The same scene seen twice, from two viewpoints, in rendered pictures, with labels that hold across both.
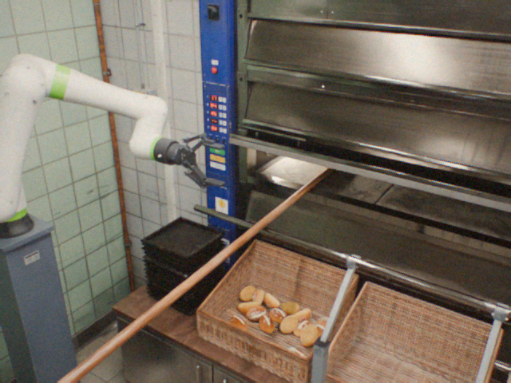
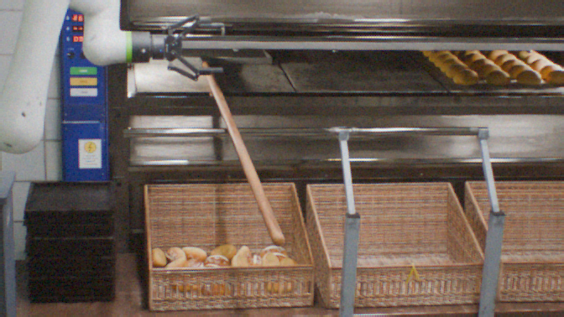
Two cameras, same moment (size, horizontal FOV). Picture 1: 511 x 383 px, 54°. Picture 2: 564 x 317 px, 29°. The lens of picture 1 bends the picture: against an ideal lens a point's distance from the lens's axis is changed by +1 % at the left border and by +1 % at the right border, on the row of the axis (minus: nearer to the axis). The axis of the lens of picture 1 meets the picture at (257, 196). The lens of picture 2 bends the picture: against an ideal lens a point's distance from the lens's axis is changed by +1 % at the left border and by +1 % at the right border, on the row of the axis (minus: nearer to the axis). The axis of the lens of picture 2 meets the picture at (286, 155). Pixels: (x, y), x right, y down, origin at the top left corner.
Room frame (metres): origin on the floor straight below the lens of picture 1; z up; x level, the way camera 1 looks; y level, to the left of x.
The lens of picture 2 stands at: (-0.96, 2.14, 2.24)
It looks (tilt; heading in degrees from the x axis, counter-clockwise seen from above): 19 degrees down; 318
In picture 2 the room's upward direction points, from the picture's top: 3 degrees clockwise
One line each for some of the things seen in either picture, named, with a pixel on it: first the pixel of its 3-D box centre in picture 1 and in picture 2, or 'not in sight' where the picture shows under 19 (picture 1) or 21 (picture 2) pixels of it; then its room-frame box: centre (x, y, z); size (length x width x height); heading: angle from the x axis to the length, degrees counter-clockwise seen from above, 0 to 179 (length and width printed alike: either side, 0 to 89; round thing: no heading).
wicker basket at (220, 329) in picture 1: (278, 306); (226, 242); (1.78, -0.10, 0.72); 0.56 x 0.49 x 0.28; 57
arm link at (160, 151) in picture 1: (168, 151); (141, 47); (1.69, 0.32, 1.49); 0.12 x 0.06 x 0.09; 148
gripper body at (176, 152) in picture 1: (184, 155); (166, 47); (1.65, 0.26, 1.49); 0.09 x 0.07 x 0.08; 58
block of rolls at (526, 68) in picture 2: not in sight; (491, 59); (1.74, -1.44, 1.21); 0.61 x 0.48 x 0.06; 147
